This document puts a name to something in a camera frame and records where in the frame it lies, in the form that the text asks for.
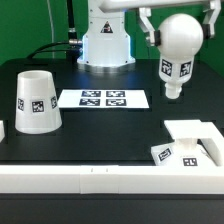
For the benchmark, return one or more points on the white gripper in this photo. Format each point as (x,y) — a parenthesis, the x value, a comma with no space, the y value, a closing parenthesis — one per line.
(211,8)

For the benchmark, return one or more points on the white lamp bulb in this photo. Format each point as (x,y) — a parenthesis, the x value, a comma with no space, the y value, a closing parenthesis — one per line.
(181,39)

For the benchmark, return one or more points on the white lamp base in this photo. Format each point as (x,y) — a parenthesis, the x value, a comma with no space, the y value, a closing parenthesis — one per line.
(184,150)

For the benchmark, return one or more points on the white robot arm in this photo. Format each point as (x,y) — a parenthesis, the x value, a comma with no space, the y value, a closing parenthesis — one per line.
(107,47)

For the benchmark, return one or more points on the white lamp shade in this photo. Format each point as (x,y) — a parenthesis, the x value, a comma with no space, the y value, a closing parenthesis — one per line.
(37,110)

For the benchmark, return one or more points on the white right fence bar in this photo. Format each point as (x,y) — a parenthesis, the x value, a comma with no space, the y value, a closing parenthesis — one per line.
(213,142)

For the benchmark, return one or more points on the white marker sheet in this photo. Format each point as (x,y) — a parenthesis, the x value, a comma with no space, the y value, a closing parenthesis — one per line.
(133,99)

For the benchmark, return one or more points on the white left fence piece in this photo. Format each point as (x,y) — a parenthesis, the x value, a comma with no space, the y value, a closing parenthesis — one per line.
(2,132)

